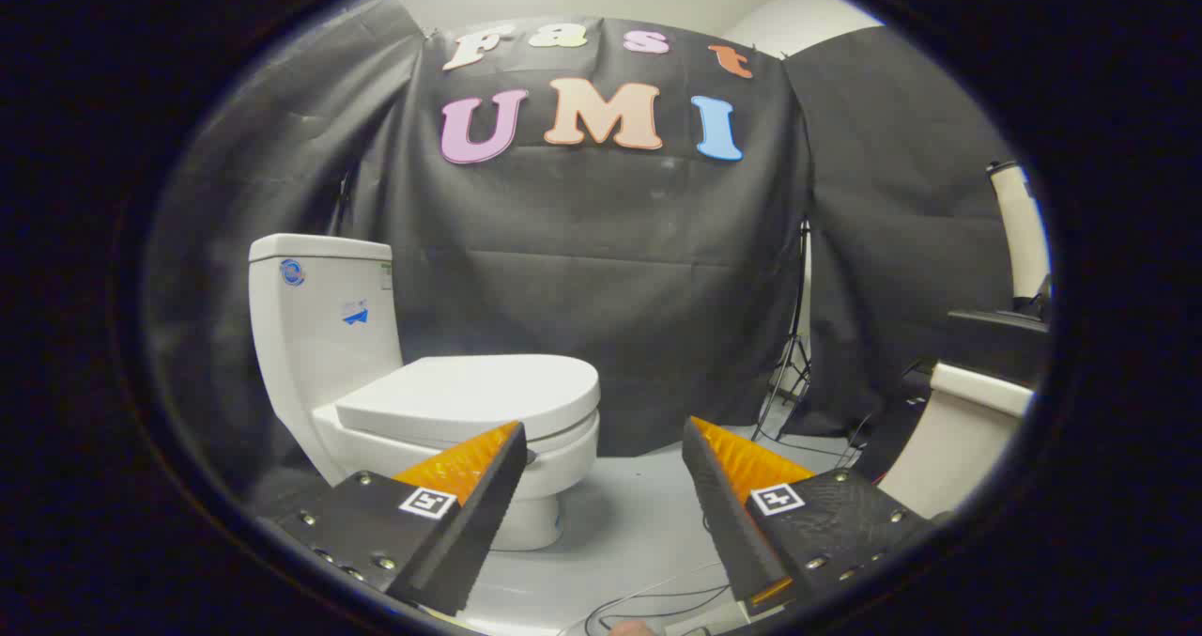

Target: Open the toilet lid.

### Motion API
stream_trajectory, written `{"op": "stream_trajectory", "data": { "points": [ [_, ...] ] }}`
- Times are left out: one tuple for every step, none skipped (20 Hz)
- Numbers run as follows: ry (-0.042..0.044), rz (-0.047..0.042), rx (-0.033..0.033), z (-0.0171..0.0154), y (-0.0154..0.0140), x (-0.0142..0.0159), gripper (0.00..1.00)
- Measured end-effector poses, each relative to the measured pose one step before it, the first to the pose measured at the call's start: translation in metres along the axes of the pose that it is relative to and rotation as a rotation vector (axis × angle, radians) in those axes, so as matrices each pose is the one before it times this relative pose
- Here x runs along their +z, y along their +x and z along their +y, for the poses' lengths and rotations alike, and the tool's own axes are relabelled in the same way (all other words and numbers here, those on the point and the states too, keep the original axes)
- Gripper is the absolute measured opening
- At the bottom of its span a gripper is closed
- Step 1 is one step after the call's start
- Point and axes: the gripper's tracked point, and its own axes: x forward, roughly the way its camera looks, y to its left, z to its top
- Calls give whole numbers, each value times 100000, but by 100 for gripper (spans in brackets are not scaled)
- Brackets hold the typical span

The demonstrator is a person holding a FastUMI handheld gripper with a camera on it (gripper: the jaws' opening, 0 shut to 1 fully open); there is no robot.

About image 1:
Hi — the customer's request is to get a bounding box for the tangle of floor cables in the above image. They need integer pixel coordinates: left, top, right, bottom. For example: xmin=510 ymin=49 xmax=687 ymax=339
xmin=562 ymin=561 xmax=735 ymax=636

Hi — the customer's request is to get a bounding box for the black tripod stand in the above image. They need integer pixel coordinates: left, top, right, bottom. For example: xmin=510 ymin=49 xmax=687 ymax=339
xmin=751 ymin=218 xmax=818 ymax=442

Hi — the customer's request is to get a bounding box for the white toilet lid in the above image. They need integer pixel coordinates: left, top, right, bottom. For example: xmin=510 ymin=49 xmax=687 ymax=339
xmin=335 ymin=354 xmax=602 ymax=449

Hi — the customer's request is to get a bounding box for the white ceramic toilet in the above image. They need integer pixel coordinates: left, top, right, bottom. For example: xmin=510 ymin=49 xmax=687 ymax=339
xmin=248 ymin=234 xmax=602 ymax=552

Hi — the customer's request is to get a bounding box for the cream white fixture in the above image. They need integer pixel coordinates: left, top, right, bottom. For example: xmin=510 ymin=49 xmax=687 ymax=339
xmin=878 ymin=362 xmax=1036 ymax=520

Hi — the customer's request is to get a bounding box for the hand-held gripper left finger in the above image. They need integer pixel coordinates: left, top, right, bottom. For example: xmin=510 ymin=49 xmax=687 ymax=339
xmin=258 ymin=420 xmax=529 ymax=616

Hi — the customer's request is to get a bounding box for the black backdrop cloth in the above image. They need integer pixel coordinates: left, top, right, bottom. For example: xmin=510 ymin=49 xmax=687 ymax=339
xmin=141 ymin=0 xmax=1034 ymax=515

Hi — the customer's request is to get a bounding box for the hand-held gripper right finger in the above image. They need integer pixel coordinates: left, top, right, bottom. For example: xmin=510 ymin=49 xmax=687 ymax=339
xmin=683 ymin=417 xmax=940 ymax=616

